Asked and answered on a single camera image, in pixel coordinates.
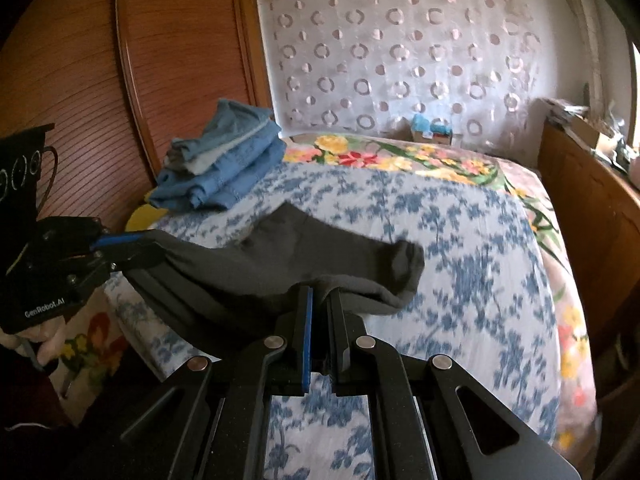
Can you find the black pants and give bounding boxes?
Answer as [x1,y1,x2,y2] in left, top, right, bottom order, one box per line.
[124,203,424,359]

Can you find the yellow object beside bed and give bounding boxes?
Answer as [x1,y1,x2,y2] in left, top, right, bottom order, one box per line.
[125,204,168,232]

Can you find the blue floral bed sheet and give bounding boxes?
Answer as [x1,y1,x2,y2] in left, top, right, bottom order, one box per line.
[102,162,576,479]

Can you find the folded blue jeans stack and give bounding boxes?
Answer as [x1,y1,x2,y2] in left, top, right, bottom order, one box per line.
[149,99,286,212]

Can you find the colourful floral blanket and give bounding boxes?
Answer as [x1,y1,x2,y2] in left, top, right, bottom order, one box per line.
[284,133,598,458]

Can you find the wooden side cabinet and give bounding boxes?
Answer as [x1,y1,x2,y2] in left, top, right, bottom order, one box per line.
[537,119,640,356]

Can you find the blue tissue box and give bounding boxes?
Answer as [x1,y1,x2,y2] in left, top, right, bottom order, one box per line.
[410,114,454,145]

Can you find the cardboard box on cabinet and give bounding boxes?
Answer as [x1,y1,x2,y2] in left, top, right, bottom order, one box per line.
[570,116,617,157]

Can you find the pink bottle on cabinet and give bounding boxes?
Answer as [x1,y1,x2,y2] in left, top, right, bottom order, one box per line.
[627,155,640,188]

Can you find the white circle-patterned curtain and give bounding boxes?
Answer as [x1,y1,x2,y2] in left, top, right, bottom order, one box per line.
[257,0,541,157]

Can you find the window with brown frame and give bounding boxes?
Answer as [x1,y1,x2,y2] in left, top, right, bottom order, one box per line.
[627,39,640,151]

